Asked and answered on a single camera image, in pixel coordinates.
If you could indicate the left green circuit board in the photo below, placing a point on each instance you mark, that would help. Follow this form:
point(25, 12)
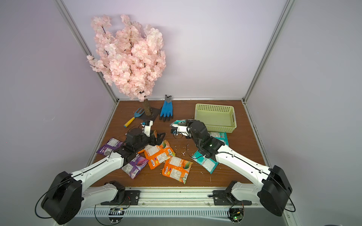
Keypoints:
point(115, 215)

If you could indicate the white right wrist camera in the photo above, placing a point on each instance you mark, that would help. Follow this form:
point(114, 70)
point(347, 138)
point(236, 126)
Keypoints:
point(177, 130)

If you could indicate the dark metal tree base plate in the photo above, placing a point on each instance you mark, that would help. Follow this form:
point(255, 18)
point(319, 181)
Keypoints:
point(154, 113)

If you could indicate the orange candy bag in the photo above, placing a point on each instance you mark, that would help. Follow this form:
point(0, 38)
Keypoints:
point(158, 154)
point(177, 168)

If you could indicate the light green plastic basket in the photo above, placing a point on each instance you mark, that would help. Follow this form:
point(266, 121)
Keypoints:
point(217, 118)

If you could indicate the pink blossom artificial tree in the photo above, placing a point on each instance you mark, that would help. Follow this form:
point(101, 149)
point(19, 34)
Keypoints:
point(132, 59)

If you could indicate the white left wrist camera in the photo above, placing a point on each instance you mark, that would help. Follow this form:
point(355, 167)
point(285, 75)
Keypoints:
point(147, 127)

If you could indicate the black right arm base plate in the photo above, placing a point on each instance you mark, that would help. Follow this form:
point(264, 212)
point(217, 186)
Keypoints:
point(223, 198)

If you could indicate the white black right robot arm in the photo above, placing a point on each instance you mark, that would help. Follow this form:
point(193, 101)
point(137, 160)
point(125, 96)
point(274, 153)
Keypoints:
point(274, 188)

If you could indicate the green circuit board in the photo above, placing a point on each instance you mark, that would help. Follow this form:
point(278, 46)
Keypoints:
point(236, 215)
point(115, 215)

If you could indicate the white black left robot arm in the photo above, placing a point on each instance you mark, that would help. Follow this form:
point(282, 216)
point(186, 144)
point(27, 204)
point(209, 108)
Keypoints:
point(73, 192)

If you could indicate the right green circuit board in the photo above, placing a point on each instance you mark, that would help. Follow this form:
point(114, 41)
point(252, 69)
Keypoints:
point(236, 215)

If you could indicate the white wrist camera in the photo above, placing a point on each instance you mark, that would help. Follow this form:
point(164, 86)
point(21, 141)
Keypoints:
point(177, 130)
point(147, 127)

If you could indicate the teal yellow garden fork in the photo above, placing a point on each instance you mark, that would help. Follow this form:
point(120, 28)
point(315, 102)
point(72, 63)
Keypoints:
point(138, 113)

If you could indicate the purple candy bag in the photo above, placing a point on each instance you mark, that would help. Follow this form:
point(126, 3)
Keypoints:
point(135, 166)
point(112, 145)

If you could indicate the blue black garden glove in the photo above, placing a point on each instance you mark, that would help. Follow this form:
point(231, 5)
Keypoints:
point(167, 109)

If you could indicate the aluminium mounting rail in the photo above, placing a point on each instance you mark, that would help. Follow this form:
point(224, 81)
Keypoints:
point(176, 202)

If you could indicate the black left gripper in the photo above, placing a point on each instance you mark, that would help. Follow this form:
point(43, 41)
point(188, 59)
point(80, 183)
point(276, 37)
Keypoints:
point(158, 140)

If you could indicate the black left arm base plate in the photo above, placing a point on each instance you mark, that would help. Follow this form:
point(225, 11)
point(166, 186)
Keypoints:
point(126, 197)

